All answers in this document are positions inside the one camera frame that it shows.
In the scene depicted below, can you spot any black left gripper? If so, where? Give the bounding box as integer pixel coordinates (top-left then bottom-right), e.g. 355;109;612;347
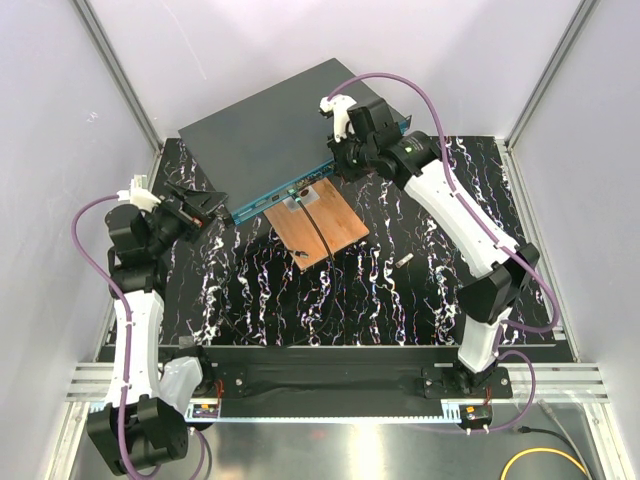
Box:
146;181;228;255

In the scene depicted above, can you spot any silver SFP module plug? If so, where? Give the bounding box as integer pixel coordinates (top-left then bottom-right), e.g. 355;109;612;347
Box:
396;253;414;268

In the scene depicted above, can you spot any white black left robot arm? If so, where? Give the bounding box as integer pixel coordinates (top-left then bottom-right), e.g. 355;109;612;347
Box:
87;175;228;479

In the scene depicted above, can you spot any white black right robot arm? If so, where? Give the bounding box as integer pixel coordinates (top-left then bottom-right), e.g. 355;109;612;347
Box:
319;94;540;397

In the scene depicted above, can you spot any wooden board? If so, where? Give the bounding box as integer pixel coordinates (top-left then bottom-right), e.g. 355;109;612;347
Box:
264;179;369;271

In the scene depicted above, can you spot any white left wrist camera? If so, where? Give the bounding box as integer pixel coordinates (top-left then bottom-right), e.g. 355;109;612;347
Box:
117;175;161;212

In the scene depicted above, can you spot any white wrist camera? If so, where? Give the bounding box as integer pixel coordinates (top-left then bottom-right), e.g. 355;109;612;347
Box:
117;175;161;212
319;94;357;143

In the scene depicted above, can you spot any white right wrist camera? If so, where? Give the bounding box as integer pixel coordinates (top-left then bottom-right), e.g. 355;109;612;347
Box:
319;94;357;143

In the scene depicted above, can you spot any dark grey network switch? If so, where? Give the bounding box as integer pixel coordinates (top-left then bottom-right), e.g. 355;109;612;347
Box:
178;58;413;228

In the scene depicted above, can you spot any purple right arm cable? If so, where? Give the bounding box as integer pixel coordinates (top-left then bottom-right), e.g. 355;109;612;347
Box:
327;72;561;436

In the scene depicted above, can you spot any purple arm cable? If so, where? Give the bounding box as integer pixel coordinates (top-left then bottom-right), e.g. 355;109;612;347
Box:
72;195;211;479
327;72;561;436

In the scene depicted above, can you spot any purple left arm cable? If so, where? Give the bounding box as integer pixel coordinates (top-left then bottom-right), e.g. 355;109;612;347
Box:
72;195;211;479

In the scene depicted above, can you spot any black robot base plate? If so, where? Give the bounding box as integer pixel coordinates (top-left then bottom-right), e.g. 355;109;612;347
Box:
195;346;514;410

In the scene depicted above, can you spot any white slotted cable duct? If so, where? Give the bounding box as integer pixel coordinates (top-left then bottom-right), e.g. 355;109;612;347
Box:
184;400;461;425

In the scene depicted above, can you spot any grey cable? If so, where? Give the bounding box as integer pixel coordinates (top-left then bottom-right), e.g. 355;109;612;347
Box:
542;399;601;480

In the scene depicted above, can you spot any black power cable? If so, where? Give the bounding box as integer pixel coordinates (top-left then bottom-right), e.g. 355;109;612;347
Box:
517;424;596;480

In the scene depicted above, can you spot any yellow cable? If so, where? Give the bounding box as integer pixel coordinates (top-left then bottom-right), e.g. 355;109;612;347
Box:
501;448;591;480

